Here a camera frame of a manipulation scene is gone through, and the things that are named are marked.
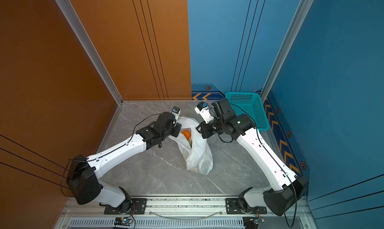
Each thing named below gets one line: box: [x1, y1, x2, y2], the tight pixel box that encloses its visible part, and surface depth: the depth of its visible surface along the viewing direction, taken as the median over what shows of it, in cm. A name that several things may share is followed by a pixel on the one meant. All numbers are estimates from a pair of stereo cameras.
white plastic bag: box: [168, 116, 214, 176], surface depth 72 cm
